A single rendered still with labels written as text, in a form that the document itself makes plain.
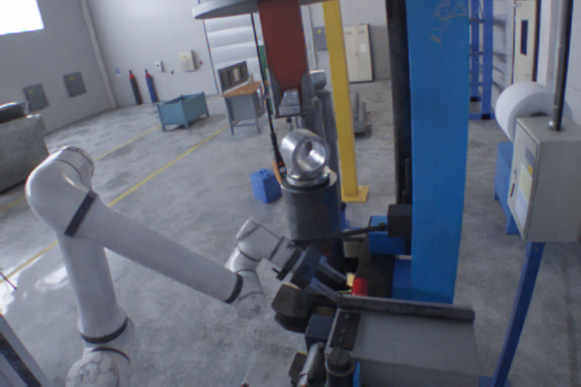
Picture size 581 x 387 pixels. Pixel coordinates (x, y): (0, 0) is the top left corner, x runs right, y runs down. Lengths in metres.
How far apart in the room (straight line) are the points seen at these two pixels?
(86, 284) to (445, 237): 1.11
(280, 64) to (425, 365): 0.88
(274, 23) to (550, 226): 1.18
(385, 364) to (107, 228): 0.78
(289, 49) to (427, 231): 0.73
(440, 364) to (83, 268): 0.98
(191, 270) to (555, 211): 1.23
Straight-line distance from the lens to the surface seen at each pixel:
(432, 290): 1.38
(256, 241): 1.02
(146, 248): 0.84
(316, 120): 2.54
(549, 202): 1.43
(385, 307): 1.09
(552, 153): 1.35
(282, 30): 0.93
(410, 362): 1.01
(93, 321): 1.17
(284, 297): 1.48
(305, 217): 1.25
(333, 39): 3.70
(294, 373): 1.81
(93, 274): 1.06
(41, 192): 0.83
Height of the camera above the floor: 2.01
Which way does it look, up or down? 23 degrees down
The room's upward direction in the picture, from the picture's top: 10 degrees counter-clockwise
